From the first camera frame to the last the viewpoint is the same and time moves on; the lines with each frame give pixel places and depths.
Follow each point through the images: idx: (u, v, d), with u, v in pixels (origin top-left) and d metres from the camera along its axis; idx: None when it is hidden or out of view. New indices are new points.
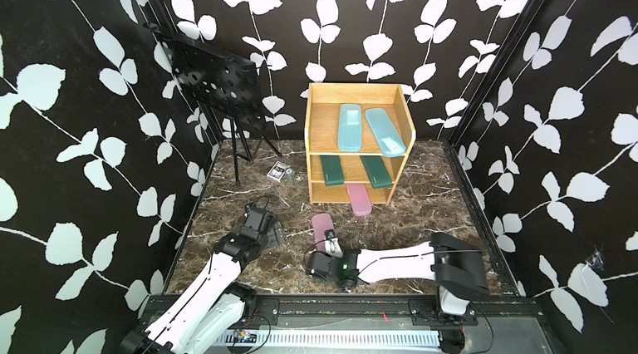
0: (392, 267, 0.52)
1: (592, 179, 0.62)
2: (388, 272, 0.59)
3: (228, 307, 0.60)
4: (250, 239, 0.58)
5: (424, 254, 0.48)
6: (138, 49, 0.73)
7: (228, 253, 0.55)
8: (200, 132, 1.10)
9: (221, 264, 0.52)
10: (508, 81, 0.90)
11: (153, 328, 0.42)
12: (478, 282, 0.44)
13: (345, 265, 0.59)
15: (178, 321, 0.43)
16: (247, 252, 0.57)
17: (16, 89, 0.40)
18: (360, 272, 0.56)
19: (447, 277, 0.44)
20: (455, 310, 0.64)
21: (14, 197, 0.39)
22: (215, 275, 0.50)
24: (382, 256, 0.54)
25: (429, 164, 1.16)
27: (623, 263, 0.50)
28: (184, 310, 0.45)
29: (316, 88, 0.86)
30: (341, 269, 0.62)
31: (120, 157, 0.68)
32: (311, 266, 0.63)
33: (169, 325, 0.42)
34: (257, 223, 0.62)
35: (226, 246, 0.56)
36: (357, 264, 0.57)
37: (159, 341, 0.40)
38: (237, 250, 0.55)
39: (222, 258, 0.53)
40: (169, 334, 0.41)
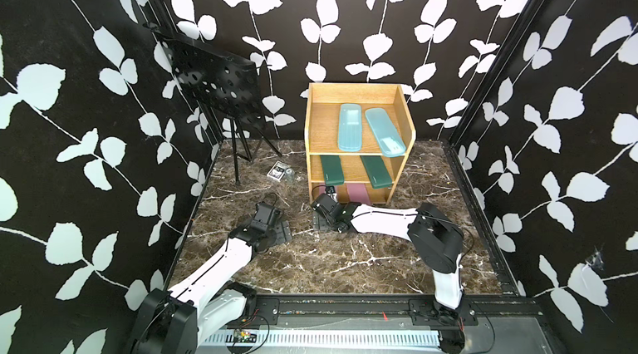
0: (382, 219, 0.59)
1: (592, 179, 0.62)
2: (377, 223, 0.61)
3: (233, 299, 0.61)
4: (259, 231, 0.62)
5: (407, 213, 0.55)
6: (138, 49, 0.73)
7: (242, 238, 0.59)
8: (200, 132, 1.10)
9: (237, 246, 0.56)
10: (508, 81, 0.90)
11: (175, 287, 0.45)
12: (449, 251, 0.50)
13: (344, 210, 0.68)
15: (198, 285, 0.46)
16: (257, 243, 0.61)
17: (16, 89, 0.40)
18: (353, 218, 0.65)
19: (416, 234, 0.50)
20: (448, 301, 0.64)
21: (14, 197, 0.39)
22: (230, 253, 0.54)
24: (374, 209, 0.62)
25: (429, 164, 1.16)
27: (623, 263, 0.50)
28: (203, 277, 0.47)
29: (316, 87, 0.86)
30: (340, 213, 0.68)
31: (120, 157, 0.68)
32: (318, 199, 0.73)
33: (190, 287, 0.45)
34: (265, 217, 0.67)
35: (238, 233, 0.60)
36: (354, 211, 0.66)
37: (182, 298, 0.43)
38: (248, 238, 0.59)
39: (238, 241, 0.58)
40: (190, 294, 0.44)
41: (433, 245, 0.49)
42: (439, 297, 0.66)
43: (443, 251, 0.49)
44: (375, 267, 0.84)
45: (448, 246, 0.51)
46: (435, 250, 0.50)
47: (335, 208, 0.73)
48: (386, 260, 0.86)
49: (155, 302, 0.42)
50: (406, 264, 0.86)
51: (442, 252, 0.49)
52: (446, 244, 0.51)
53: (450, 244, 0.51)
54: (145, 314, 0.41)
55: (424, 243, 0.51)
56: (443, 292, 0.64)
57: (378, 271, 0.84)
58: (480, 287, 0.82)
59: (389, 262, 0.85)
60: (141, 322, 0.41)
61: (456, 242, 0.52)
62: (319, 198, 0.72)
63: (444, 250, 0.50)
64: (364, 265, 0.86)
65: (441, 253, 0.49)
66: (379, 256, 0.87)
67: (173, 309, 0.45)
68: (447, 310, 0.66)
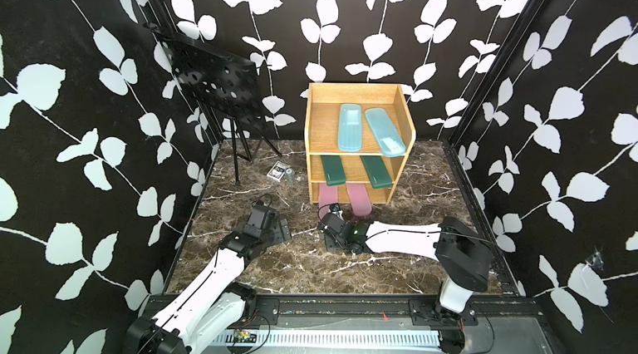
0: (400, 240, 0.55)
1: (592, 179, 0.62)
2: (395, 244, 0.58)
3: (229, 305, 0.60)
4: (252, 238, 0.60)
5: (430, 232, 0.50)
6: (138, 49, 0.73)
7: (233, 249, 0.56)
8: (200, 132, 1.10)
9: (227, 259, 0.54)
10: (508, 81, 0.90)
11: (160, 315, 0.43)
12: (479, 267, 0.46)
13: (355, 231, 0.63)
15: (184, 310, 0.44)
16: (251, 249, 0.58)
17: (16, 89, 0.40)
18: (366, 239, 0.61)
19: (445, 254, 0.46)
20: (454, 307, 0.64)
21: (14, 197, 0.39)
22: (219, 268, 0.52)
24: (390, 228, 0.57)
25: (429, 164, 1.16)
27: (623, 263, 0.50)
28: (191, 300, 0.46)
29: (316, 88, 0.86)
30: (350, 233, 0.64)
31: (120, 157, 0.68)
32: (326, 223, 0.68)
33: (176, 313, 0.43)
34: (259, 222, 0.63)
35: (230, 243, 0.57)
36: (367, 232, 0.61)
37: (166, 328, 0.41)
38: (241, 247, 0.57)
39: (228, 252, 0.55)
40: (175, 322, 0.42)
41: (463, 263, 0.45)
42: (444, 302, 0.65)
43: (471, 267, 0.45)
44: (374, 267, 0.84)
45: (478, 263, 0.47)
46: (468, 268, 0.46)
47: (344, 228, 0.67)
48: (386, 260, 0.86)
49: (139, 331, 0.40)
50: (406, 264, 0.86)
51: (475, 270, 0.45)
52: (476, 261, 0.47)
53: (480, 260, 0.47)
54: (132, 342, 0.40)
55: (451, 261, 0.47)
56: (452, 298, 0.62)
57: (378, 271, 0.84)
58: None
59: (389, 262, 0.85)
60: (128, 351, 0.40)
61: (486, 256, 0.48)
62: (326, 220, 0.68)
63: (473, 266, 0.46)
64: (364, 265, 0.86)
65: (470, 270, 0.46)
66: (379, 256, 0.87)
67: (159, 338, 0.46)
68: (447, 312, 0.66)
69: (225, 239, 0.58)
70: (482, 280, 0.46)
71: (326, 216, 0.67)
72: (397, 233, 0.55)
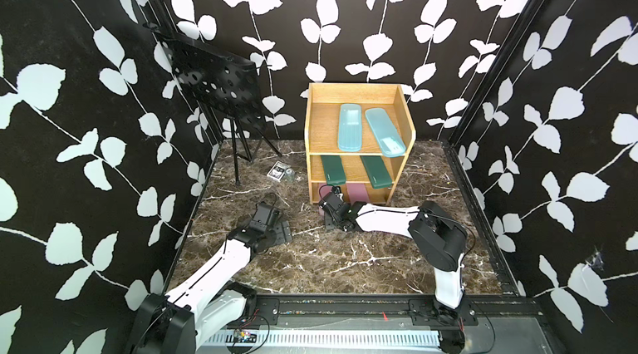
0: (386, 218, 0.60)
1: (592, 179, 0.62)
2: (382, 222, 0.62)
3: (231, 301, 0.60)
4: (258, 232, 0.61)
5: (409, 212, 0.55)
6: (138, 49, 0.73)
7: (240, 240, 0.58)
8: (200, 132, 1.10)
9: (234, 248, 0.55)
10: (508, 81, 0.90)
11: (172, 293, 0.44)
12: (450, 248, 0.50)
13: (350, 209, 0.70)
15: (195, 289, 0.45)
16: (256, 243, 0.61)
17: (16, 89, 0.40)
18: (358, 216, 0.66)
19: (419, 232, 0.51)
20: (448, 300, 0.64)
21: (14, 198, 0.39)
22: (228, 256, 0.54)
24: (377, 208, 0.63)
25: (429, 164, 1.16)
27: (623, 263, 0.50)
28: (201, 282, 0.47)
29: (316, 87, 0.86)
30: (345, 212, 0.70)
31: (120, 157, 0.68)
32: (325, 199, 0.75)
33: (188, 291, 0.45)
34: (265, 218, 0.66)
35: (238, 234, 0.59)
36: (359, 210, 0.67)
37: (179, 303, 0.43)
38: (247, 239, 0.59)
39: (235, 243, 0.57)
40: (188, 298, 0.44)
41: (434, 242, 0.50)
42: (439, 297, 0.66)
43: (443, 248, 0.50)
44: (374, 267, 0.84)
45: (450, 244, 0.51)
46: (437, 248, 0.50)
47: (341, 206, 0.75)
48: (386, 260, 0.86)
49: (152, 307, 0.41)
50: (406, 264, 0.86)
51: (444, 250, 0.50)
52: (449, 243, 0.51)
53: (453, 243, 0.51)
54: (143, 318, 0.41)
55: (426, 239, 0.51)
56: (444, 291, 0.64)
57: (378, 271, 0.84)
58: (480, 288, 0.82)
59: (389, 262, 0.85)
60: (138, 327, 0.41)
61: (458, 240, 0.52)
62: (326, 196, 0.74)
63: (445, 248, 0.50)
64: (364, 265, 0.86)
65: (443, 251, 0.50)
66: (379, 256, 0.87)
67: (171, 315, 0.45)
68: (444, 309, 0.66)
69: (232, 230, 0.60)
70: (453, 260, 0.50)
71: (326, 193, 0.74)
72: (384, 211, 0.61)
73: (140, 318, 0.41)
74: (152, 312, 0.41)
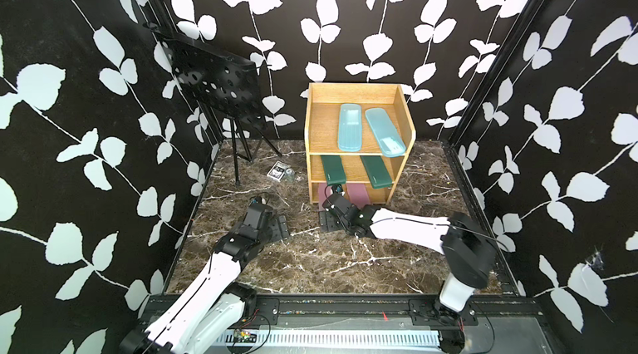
0: (409, 228, 0.54)
1: (592, 179, 0.62)
2: (400, 233, 0.58)
3: (228, 307, 0.60)
4: (249, 238, 0.58)
5: (438, 224, 0.50)
6: (138, 49, 0.73)
7: (228, 253, 0.54)
8: (200, 132, 1.10)
9: (221, 264, 0.52)
10: (508, 81, 0.90)
11: (153, 328, 0.42)
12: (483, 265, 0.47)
13: (360, 214, 0.64)
15: (178, 321, 0.43)
16: (247, 252, 0.57)
17: (16, 89, 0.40)
18: (373, 225, 0.61)
19: (452, 248, 0.46)
20: (453, 304, 0.63)
21: (14, 198, 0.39)
22: (214, 275, 0.50)
24: (399, 215, 0.57)
25: (429, 164, 1.16)
27: (623, 263, 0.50)
28: (184, 310, 0.45)
29: (316, 87, 0.86)
30: (355, 216, 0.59)
31: (120, 157, 0.68)
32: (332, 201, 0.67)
33: (169, 325, 0.43)
34: (255, 222, 0.61)
35: (225, 246, 0.56)
36: (374, 216, 0.61)
37: (159, 341, 0.41)
38: (237, 249, 0.55)
39: (223, 258, 0.53)
40: (169, 334, 0.41)
41: (469, 258, 0.45)
42: (442, 299, 0.66)
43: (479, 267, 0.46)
44: (375, 267, 0.84)
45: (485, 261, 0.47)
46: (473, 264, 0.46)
47: (350, 210, 0.68)
48: (386, 260, 0.86)
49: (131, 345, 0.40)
50: (406, 264, 0.86)
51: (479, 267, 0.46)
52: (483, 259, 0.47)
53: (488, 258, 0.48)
54: None
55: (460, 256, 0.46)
56: (451, 296, 0.63)
57: (378, 271, 0.84)
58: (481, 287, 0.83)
59: (389, 262, 0.85)
60: None
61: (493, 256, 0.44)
62: (333, 198, 0.66)
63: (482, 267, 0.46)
64: (364, 265, 0.86)
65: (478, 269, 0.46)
66: (379, 256, 0.87)
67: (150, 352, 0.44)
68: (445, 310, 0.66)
69: (220, 240, 0.57)
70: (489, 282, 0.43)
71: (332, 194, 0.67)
72: (405, 222, 0.55)
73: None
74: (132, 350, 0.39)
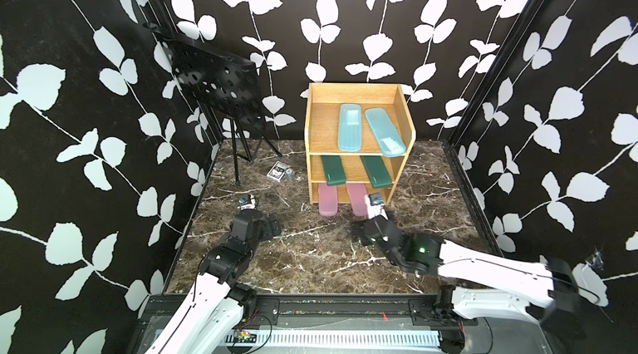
0: (493, 272, 0.47)
1: (592, 179, 0.62)
2: (483, 277, 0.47)
3: (225, 317, 0.60)
4: (238, 253, 0.55)
5: (538, 274, 0.44)
6: (138, 49, 0.73)
7: (215, 272, 0.51)
8: (200, 132, 1.10)
9: (206, 287, 0.49)
10: (508, 81, 0.90)
11: None
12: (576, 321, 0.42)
13: (421, 248, 0.53)
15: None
16: (236, 267, 0.53)
17: (16, 89, 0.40)
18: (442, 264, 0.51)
19: (571, 309, 0.40)
20: (467, 315, 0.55)
21: (14, 197, 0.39)
22: (199, 301, 0.48)
24: (477, 258, 0.49)
25: (429, 164, 1.16)
27: (623, 263, 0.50)
28: (169, 343, 0.43)
29: (316, 88, 0.86)
30: (414, 251, 0.53)
31: (120, 157, 0.68)
32: (384, 232, 0.54)
33: None
34: (242, 233, 0.57)
35: (212, 264, 0.52)
36: (440, 253, 0.51)
37: None
38: (224, 267, 0.52)
39: (208, 278, 0.51)
40: None
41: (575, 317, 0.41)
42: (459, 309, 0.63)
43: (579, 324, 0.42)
44: (375, 267, 0.84)
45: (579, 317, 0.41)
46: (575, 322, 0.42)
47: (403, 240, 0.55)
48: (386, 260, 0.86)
49: None
50: None
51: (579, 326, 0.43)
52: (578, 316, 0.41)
53: None
54: None
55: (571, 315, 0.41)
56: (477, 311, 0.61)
57: (378, 272, 0.84)
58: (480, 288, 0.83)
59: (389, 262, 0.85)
60: None
61: None
62: (384, 228, 0.54)
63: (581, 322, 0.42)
64: (364, 265, 0.86)
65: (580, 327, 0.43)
66: (379, 256, 0.87)
67: None
68: (447, 313, 0.65)
69: (207, 258, 0.53)
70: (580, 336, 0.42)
71: (382, 223, 0.54)
72: (487, 266, 0.47)
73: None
74: None
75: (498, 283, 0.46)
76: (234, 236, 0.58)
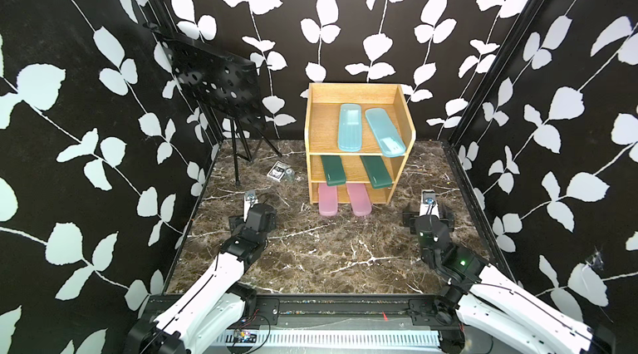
0: (527, 307, 0.47)
1: (592, 179, 0.62)
2: (515, 307, 0.49)
3: (229, 307, 0.60)
4: (252, 243, 0.60)
5: (576, 330, 0.43)
6: (138, 49, 0.73)
7: (233, 253, 0.57)
8: (200, 132, 1.10)
9: (227, 263, 0.54)
10: (508, 81, 0.90)
11: (162, 318, 0.43)
12: None
13: (463, 260, 0.55)
15: (185, 312, 0.44)
16: (251, 253, 0.59)
17: (16, 89, 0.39)
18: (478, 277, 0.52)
19: None
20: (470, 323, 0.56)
21: (14, 197, 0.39)
22: (220, 272, 0.52)
24: (517, 291, 0.49)
25: (429, 164, 1.16)
27: (623, 264, 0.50)
28: (191, 302, 0.46)
29: (316, 88, 0.86)
30: (455, 260, 0.55)
31: (120, 157, 0.68)
32: (437, 232, 0.56)
33: (177, 316, 0.44)
34: (256, 223, 0.63)
35: (230, 247, 0.58)
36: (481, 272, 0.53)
37: (169, 330, 0.42)
38: (241, 251, 0.58)
39: (228, 257, 0.56)
40: (177, 324, 0.43)
41: None
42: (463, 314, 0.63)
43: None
44: (375, 267, 0.84)
45: None
46: None
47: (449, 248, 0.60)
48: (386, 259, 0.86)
49: (141, 333, 0.41)
50: (406, 264, 0.86)
51: None
52: None
53: None
54: (132, 346, 0.40)
55: None
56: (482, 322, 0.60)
57: (378, 272, 0.84)
58: None
59: (389, 262, 0.85)
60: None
61: None
62: (439, 230, 0.55)
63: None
64: (364, 265, 0.86)
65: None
66: (379, 256, 0.87)
67: (159, 341, 0.46)
68: (445, 307, 0.66)
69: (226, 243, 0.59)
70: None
71: (438, 226, 0.55)
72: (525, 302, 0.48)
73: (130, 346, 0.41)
74: (141, 339, 0.40)
75: (529, 320, 0.48)
76: (247, 228, 0.64)
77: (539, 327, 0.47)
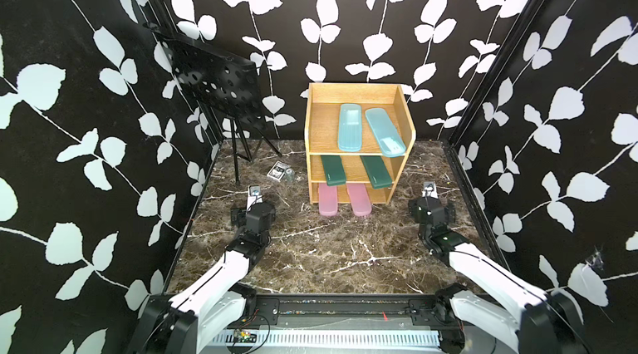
0: (491, 274, 0.50)
1: (592, 179, 0.62)
2: (482, 275, 0.53)
3: (232, 302, 0.61)
4: (255, 241, 0.65)
5: (530, 290, 0.45)
6: (138, 49, 0.73)
7: (240, 252, 0.60)
8: (200, 132, 1.10)
9: (234, 258, 0.57)
10: (508, 81, 0.90)
11: (175, 298, 0.45)
12: None
13: (445, 237, 0.62)
15: (198, 296, 0.46)
16: (255, 254, 0.63)
17: (16, 89, 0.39)
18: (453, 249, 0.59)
19: (542, 322, 0.41)
20: (461, 313, 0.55)
21: (14, 197, 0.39)
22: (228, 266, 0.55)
24: (483, 258, 0.54)
25: (429, 164, 1.16)
27: (623, 264, 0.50)
28: (203, 288, 0.48)
29: (316, 88, 0.86)
30: (440, 237, 0.63)
31: (120, 157, 0.68)
32: (431, 208, 0.64)
33: (190, 297, 0.46)
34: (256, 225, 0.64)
35: (236, 247, 0.61)
36: (457, 245, 0.59)
37: (184, 308, 0.44)
38: (246, 251, 0.60)
39: (234, 254, 0.59)
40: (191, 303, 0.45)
41: None
42: (455, 302, 0.64)
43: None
44: (375, 267, 0.84)
45: None
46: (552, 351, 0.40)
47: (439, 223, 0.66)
48: (386, 258, 0.87)
49: None
50: (406, 264, 0.86)
51: None
52: None
53: None
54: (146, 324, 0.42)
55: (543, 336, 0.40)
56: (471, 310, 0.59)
57: (378, 271, 0.84)
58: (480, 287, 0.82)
59: (389, 262, 0.85)
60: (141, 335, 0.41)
61: None
62: (432, 206, 0.64)
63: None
64: (364, 265, 0.86)
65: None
66: (379, 256, 0.87)
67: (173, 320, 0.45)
68: (444, 301, 0.67)
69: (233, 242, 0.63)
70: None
71: (433, 203, 0.64)
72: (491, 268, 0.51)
73: (146, 323, 0.42)
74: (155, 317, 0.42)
75: (494, 287, 0.50)
76: (248, 228, 0.66)
77: (501, 292, 0.49)
